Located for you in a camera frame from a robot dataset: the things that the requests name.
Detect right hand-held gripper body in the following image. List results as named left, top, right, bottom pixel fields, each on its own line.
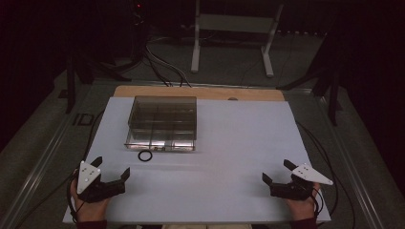
left=269, top=163, right=334, bottom=201

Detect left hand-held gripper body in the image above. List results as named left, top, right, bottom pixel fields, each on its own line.
left=75, top=160, right=126, bottom=204

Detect black rubber ring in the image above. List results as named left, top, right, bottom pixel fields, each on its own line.
left=137, top=150, right=154, bottom=162

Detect clear plastic compartment box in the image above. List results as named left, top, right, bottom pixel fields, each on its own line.
left=123, top=95, right=198, bottom=152

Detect person's right hand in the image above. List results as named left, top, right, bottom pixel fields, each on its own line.
left=284, top=181, right=321, bottom=221

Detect person's left hand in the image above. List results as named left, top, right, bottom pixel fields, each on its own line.
left=70, top=173, right=112, bottom=223

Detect white table mat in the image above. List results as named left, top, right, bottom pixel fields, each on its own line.
left=62, top=96, right=332, bottom=224

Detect black tripod stand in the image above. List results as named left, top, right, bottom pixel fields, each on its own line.
left=275, top=28, right=348, bottom=127

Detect white metal stand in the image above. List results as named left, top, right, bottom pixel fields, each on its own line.
left=190, top=0, right=285, bottom=78

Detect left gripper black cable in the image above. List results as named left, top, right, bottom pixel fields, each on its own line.
left=65, top=168, right=84, bottom=224

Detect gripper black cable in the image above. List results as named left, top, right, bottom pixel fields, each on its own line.
left=309, top=187, right=325, bottom=219
left=65, top=168, right=84, bottom=224

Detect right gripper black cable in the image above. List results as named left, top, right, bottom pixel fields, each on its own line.
left=309, top=187, right=325, bottom=219

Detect bundle of black floor cables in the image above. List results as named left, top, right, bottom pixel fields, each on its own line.
left=128, top=0, right=193, bottom=89

